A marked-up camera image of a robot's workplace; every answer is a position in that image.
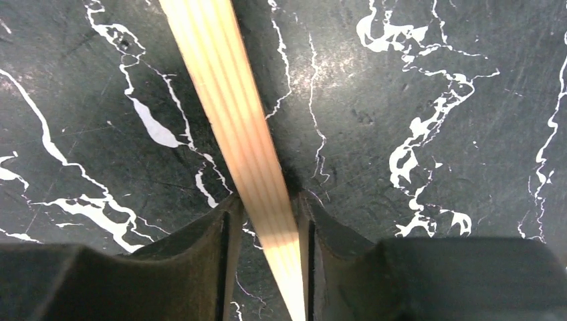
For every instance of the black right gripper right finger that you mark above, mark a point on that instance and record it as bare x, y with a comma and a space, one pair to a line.
348, 277

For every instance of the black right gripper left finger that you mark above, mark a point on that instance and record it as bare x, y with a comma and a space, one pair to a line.
188, 275

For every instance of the wooden picture frame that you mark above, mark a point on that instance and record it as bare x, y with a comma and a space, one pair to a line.
210, 42

